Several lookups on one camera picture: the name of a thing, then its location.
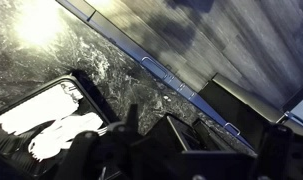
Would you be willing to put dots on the white cutlery bag with forks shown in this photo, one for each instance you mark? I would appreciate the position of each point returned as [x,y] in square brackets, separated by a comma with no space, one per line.
[67,131]

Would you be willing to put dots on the black plastic tray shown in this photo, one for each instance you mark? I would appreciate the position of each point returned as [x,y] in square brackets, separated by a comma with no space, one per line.
[89,101]

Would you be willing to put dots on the large white plastic cutlery bag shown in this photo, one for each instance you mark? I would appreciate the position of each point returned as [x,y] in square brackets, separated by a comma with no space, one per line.
[41,106]

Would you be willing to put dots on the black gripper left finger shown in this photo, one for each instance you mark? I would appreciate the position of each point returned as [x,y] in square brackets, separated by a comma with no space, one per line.
[87,150]

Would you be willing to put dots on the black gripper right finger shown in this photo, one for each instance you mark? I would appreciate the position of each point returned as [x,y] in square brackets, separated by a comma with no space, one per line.
[284,153]

